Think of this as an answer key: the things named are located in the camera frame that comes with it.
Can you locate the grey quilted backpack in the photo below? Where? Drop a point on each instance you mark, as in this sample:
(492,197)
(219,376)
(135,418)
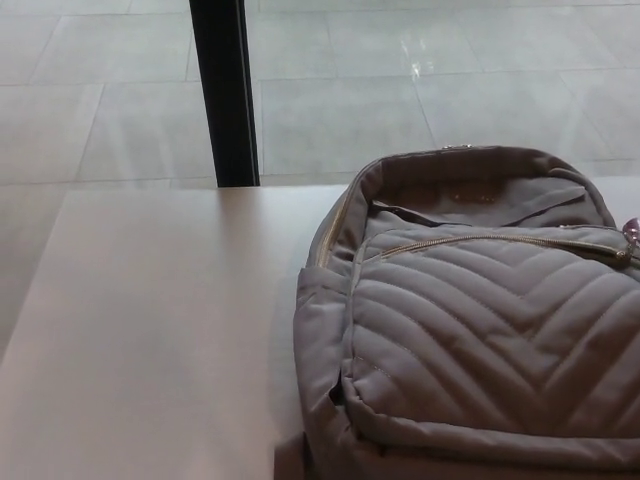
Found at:
(475,320)

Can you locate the black window frame post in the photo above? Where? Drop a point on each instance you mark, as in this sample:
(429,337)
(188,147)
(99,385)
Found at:
(225,95)

